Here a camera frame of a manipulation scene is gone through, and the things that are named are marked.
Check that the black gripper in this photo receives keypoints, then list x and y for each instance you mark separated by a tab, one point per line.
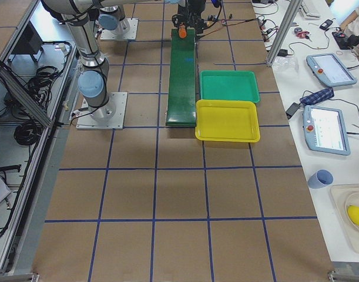
194	9

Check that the yellow plastic tray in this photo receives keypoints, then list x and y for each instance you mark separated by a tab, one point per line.
227	121

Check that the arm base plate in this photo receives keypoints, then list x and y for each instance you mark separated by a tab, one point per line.
110	116
114	30

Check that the yellow lemon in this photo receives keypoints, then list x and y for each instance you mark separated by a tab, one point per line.
353	213

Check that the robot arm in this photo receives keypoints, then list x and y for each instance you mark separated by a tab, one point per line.
75	15
118	12

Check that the green conveyor belt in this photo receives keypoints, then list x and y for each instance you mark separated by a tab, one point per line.
181	109

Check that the black power brick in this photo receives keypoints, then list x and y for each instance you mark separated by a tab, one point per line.
292	109

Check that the teach pendant near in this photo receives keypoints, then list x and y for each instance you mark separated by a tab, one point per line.
324	130

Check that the teach pendant far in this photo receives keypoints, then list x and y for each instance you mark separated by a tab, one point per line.
329	70

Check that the blue plaid pouch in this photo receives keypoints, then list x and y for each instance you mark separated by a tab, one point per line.
313	98

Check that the green plastic tray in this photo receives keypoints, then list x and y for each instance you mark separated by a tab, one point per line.
229	85

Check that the aluminium frame post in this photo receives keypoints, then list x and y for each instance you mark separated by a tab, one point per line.
283	30

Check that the blue plastic cup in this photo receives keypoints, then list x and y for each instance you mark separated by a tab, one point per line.
321	178

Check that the plain orange cylinder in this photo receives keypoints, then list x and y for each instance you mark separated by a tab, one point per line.
182	31

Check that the teach pendant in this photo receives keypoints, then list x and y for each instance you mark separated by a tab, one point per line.
329	70
324	130

